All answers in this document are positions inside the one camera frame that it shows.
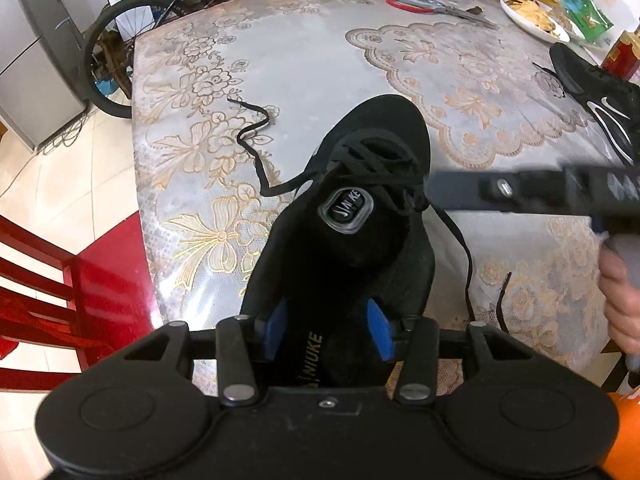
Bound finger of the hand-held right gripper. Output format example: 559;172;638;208
427;169;568;216

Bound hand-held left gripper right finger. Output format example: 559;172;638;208
367;299;535;407

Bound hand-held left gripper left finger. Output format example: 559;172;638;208
122;300;288;407

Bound black shoelace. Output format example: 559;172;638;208
227;99;513;336

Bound person's right hand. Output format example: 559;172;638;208
599;246;640;357

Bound red and yellow box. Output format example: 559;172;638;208
600;30;640;81

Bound white oval plate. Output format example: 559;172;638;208
500;0;571;43

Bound red wooden chair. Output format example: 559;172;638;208
0;212;153;393

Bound green snack bag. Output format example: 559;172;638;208
560;0;615;43

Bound yellow fried food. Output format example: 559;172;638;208
505;0;561;36

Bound person's orange clothing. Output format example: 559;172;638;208
600;392;640;480

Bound black bicycle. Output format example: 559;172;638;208
82;0;236;121

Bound silver refrigerator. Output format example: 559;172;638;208
0;0;90;153

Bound red-handled scissors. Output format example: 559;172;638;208
385;0;498;28

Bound cables on floor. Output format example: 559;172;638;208
35;110;101;156

